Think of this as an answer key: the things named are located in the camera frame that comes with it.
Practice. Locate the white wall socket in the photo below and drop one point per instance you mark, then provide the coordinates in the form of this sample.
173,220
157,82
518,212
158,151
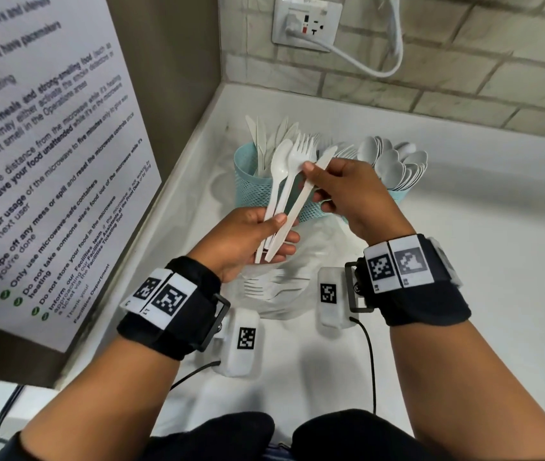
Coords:
307,19

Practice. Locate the person's right hand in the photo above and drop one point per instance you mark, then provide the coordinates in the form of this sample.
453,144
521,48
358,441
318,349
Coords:
363,196

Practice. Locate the white power plug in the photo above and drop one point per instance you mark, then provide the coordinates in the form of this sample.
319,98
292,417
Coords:
291,29

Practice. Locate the black right wristband with markers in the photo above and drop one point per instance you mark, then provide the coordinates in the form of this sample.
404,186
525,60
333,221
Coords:
412,278

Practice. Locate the black left wristband with markers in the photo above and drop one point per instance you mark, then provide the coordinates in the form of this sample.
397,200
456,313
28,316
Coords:
171,307

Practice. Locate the white plastic fork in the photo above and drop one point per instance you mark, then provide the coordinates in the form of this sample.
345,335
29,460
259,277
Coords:
300,153

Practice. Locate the person's left hand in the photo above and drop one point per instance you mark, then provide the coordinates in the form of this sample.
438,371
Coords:
234,240

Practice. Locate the person's left forearm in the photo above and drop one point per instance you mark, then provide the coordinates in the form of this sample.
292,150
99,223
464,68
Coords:
109,393

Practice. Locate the white plastic spoon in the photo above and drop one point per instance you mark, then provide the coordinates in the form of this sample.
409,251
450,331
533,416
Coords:
279,163

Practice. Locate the person's black trousers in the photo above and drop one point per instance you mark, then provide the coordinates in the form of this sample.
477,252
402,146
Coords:
263,439

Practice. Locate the white printed notice sheet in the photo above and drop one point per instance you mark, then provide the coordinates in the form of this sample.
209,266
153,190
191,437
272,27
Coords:
37,153

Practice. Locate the black wristband with markers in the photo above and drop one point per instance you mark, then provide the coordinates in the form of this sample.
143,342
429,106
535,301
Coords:
171,307
412,278

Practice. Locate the person's right forearm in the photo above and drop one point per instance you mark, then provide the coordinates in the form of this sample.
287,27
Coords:
464,379

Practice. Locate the person's left thumb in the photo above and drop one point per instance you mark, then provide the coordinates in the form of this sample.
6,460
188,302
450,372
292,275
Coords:
265,220

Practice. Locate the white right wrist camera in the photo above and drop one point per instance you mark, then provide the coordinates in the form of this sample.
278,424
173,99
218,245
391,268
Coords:
335,297

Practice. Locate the person's right thumb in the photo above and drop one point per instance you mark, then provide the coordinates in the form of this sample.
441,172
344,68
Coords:
325,202

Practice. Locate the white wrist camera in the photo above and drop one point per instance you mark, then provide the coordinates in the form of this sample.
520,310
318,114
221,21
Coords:
335,297
241,340

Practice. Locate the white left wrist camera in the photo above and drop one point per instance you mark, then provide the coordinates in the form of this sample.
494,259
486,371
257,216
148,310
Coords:
241,340

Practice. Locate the teal mesh cutlery cup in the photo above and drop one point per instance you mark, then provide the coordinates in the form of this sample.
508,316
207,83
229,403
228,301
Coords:
253,191

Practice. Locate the pack of bagged forks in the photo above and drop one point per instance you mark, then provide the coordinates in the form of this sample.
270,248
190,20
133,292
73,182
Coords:
272,285

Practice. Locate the clear plastic bag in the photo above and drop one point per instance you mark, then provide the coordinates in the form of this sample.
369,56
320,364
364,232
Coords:
311,264

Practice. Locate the bunch of white spoons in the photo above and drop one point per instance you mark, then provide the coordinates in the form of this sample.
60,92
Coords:
392,160

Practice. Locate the bunch of white forks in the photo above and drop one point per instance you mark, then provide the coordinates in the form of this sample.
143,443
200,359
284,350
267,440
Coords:
344,151

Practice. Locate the white plastic knife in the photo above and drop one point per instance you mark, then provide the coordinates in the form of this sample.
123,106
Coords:
303,196

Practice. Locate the bunch of white knives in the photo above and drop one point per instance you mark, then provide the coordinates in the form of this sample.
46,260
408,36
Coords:
260,139

